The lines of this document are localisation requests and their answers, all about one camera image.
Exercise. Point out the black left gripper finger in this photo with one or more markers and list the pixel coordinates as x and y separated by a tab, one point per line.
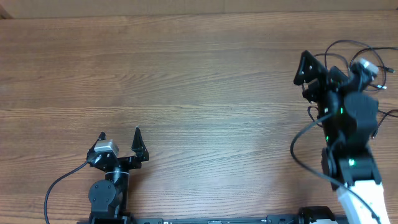
139	147
101	137

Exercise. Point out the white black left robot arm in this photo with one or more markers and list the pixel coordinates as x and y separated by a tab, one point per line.
108	197

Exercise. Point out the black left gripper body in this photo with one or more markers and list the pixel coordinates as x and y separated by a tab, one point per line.
130	162

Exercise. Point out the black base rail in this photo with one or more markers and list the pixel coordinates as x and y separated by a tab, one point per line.
270	219

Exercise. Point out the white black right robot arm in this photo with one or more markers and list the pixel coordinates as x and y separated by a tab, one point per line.
348	117

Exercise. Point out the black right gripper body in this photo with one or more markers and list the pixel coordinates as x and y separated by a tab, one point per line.
320	93

